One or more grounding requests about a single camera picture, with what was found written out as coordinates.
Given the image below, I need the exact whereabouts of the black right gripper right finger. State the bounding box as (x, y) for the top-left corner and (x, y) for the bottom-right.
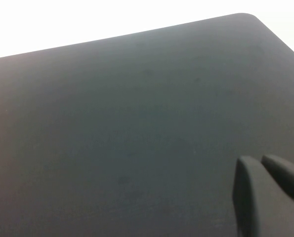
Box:
(260, 154), (294, 205)

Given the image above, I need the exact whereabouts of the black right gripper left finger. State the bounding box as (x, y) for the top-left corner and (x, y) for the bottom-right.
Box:
(232, 156), (294, 237)

